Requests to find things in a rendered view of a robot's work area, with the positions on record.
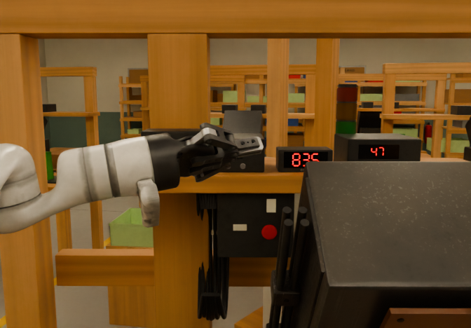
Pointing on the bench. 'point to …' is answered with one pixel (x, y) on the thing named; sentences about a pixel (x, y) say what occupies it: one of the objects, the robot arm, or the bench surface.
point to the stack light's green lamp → (345, 127)
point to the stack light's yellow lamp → (346, 112)
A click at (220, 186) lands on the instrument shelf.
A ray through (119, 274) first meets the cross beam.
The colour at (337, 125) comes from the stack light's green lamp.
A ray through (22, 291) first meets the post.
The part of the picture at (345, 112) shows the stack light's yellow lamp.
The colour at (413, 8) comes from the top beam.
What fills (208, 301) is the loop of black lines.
